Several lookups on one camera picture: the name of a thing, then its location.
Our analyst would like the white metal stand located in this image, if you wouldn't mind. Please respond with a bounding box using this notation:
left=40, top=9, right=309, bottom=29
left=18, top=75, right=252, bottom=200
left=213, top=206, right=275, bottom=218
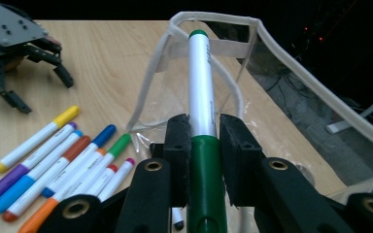
left=324, top=92, right=373, bottom=135

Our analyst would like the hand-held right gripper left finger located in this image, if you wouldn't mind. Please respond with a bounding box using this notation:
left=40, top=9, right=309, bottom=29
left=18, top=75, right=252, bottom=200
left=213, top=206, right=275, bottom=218
left=150, top=113, right=192, bottom=209

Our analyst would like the clear plastic bag beige trim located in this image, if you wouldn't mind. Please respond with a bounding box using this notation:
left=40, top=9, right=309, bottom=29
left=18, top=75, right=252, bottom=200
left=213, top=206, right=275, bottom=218
left=125, top=11, right=373, bottom=233

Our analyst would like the yellow marker pen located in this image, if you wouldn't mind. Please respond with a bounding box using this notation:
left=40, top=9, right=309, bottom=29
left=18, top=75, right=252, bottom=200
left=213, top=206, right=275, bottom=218
left=0, top=105, right=82, bottom=174

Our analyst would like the purple marker pen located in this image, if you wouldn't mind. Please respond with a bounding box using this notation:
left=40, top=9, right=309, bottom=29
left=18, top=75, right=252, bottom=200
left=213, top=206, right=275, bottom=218
left=0, top=121, right=78, bottom=201

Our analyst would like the light blue marker pen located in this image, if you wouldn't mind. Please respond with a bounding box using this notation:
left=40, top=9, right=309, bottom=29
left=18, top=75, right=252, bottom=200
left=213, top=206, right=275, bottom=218
left=0, top=129, right=85, bottom=215

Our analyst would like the dark green marker pen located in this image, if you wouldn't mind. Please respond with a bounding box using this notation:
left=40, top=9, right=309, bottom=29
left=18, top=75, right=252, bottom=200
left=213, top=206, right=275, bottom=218
left=186, top=28, right=229, bottom=233

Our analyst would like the bunch of coloured markers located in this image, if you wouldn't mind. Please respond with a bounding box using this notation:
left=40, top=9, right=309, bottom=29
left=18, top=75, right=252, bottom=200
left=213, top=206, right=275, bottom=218
left=0, top=105, right=136, bottom=233

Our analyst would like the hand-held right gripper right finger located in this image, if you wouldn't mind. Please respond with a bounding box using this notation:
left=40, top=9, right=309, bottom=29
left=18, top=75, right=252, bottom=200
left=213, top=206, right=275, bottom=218
left=219, top=113, right=266, bottom=208

